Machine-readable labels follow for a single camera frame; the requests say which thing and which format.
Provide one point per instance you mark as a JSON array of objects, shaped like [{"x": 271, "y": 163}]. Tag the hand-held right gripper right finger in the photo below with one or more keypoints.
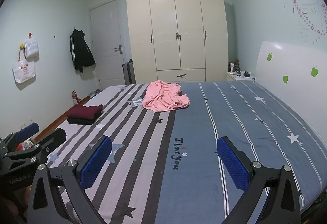
[{"x": 232, "y": 165}]

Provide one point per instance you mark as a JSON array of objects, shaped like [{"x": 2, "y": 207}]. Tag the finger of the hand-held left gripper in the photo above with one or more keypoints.
[
  {"x": 27, "y": 130},
  {"x": 55, "y": 137}
]

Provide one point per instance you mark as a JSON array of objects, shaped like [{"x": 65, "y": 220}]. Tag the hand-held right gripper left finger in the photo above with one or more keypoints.
[{"x": 95, "y": 162}]

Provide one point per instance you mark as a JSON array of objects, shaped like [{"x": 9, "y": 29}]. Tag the pink t-shirt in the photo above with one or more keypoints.
[{"x": 163, "y": 99}]

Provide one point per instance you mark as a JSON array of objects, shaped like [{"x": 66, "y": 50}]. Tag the person's left forearm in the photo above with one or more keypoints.
[{"x": 15, "y": 206}]

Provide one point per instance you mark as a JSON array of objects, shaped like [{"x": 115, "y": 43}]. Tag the folded black garment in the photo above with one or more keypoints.
[{"x": 79, "y": 121}]

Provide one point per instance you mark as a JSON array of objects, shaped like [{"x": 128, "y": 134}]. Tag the folded maroon garment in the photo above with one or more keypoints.
[{"x": 84, "y": 111}]

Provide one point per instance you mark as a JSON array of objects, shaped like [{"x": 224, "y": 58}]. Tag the bed with striped star sheet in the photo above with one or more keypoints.
[{"x": 204, "y": 137}]

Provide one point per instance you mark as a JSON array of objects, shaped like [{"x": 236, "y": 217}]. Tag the red fire extinguisher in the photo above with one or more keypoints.
[{"x": 74, "y": 99}]

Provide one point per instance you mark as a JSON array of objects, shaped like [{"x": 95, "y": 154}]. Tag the white tote bag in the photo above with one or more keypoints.
[{"x": 24, "y": 70}]

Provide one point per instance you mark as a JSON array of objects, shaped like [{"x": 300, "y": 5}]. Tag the clear plastic bag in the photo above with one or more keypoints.
[{"x": 32, "y": 48}]

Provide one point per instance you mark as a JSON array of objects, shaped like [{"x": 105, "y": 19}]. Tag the white nightstand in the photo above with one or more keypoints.
[{"x": 233, "y": 78}]

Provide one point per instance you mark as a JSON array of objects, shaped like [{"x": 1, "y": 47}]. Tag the black jacket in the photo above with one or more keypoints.
[{"x": 80, "y": 53}]

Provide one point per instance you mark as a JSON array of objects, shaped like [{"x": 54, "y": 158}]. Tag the small black device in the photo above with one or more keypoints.
[{"x": 246, "y": 75}]

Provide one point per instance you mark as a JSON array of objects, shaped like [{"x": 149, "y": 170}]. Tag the upright grey suitcase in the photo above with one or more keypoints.
[{"x": 128, "y": 73}]

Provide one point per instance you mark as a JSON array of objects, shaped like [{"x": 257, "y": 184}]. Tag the green apple sticker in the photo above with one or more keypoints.
[
  {"x": 269, "y": 56},
  {"x": 285, "y": 78},
  {"x": 314, "y": 72}
]

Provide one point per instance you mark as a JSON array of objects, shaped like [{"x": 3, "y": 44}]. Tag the white door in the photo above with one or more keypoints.
[{"x": 107, "y": 35}]

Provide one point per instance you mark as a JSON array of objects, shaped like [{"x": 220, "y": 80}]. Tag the white headboard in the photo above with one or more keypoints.
[{"x": 281, "y": 60}]

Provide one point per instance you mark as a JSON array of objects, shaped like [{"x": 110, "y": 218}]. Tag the cream wardrobe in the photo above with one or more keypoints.
[{"x": 163, "y": 35}]

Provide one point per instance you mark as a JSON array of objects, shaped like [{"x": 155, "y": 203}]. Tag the pink flower wall decal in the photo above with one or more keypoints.
[{"x": 319, "y": 31}]

